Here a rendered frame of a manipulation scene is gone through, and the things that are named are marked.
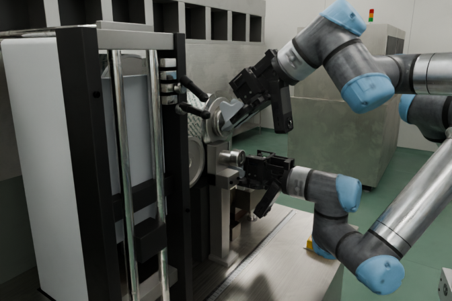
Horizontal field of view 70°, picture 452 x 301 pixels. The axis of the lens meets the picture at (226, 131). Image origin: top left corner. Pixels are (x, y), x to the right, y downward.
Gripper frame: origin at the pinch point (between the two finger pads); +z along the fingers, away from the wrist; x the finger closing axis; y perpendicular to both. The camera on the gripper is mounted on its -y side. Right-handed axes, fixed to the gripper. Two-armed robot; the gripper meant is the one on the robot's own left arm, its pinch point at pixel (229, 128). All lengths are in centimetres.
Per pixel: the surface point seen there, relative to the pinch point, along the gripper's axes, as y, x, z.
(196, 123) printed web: 5.0, 4.5, 4.0
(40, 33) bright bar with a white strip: 28.6, 30.4, 1.8
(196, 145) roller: 0.6, 6.7, 5.6
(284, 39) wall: 146, -452, 120
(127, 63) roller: 15.2, 24.1, -6.2
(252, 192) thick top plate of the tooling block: -15.9, -13.0, 14.1
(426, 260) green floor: -126, -179, 43
